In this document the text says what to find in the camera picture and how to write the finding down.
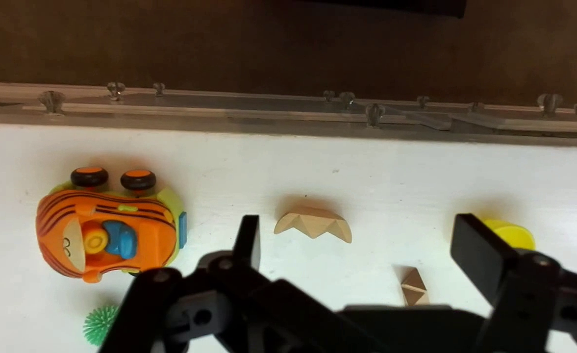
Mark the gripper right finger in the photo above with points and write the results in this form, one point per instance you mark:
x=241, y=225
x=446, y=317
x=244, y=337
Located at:
x=518, y=289

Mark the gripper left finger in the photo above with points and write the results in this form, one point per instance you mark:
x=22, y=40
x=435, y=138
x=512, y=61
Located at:
x=210, y=304

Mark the yellow plastic cup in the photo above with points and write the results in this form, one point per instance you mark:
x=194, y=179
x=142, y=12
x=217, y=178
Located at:
x=514, y=234

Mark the small faceted wooden block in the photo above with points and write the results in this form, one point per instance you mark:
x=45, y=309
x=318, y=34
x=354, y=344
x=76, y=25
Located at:
x=414, y=289

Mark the green spiky ball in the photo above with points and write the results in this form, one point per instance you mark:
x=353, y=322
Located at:
x=99, y=326

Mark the orange toy car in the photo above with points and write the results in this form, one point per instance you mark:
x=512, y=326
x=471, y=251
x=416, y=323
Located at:
x=121, y=230

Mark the large faceted wooden block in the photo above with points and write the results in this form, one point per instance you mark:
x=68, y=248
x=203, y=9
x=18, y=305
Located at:
x=313, y=223

